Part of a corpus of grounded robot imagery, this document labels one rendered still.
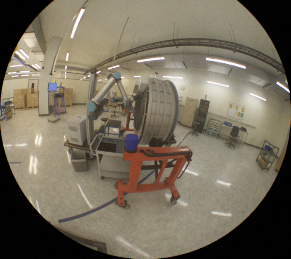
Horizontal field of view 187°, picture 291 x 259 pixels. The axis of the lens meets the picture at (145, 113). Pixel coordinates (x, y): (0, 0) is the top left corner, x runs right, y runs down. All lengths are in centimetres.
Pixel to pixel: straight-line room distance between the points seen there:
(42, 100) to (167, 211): 599
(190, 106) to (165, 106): 484
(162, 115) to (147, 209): 144
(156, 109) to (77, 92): 811
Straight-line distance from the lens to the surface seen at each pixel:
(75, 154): 200
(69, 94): 764
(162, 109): 126
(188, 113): 607
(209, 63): 454
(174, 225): 160
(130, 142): 75
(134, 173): 103
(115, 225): 147
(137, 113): 223
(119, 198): 131
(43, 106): 562
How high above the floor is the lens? 146
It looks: 11 degrees down
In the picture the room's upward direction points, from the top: 10 degrees clockwise
